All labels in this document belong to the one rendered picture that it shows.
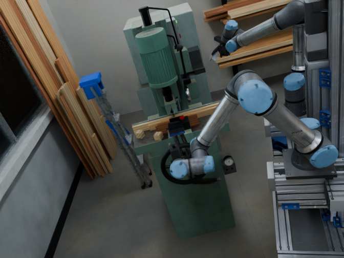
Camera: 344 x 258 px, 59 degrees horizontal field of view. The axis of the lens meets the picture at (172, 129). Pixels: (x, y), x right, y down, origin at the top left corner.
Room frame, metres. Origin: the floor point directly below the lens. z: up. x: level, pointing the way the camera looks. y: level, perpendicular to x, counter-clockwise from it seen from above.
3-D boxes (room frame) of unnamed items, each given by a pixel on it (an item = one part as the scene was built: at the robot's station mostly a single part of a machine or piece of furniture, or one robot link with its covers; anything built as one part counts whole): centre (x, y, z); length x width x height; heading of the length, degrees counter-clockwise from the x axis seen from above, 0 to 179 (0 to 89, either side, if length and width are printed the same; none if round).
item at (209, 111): (1.75, -0.14, 0.92); 0.57 x 0.02 x 0.04; 86
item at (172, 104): (1.77, -0.04, 1.03); 0.14 x 0.07 x 0.09; 176
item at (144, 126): (1.77, -0.05, 0.92); 0.60 x 0.02 x 0.05; 86
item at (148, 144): (1.65, -0.04, 0.87); 0.61 x 0.30 x 0.06; 86
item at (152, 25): (1.89, -0.05, 1.53); 0.08 x 0.08 x 0.17; 86
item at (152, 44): (1.75, -0.04, 1.35); 0.18 x 0.18 x 0.31
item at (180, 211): (1.87, -0.04, 0.35); 0.58 x 0.45 x 0.71; 176
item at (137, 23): (2.04, -0.05, 1.16); 0.22 x 0.22 x 0.72; 86
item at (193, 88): (1.93, -0.21, 1.02); 0.09 x 0.07 x 0.12; 86
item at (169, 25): (2.06, -0.20, 1.40); 0.10 x 0.06 x 0.16; 176
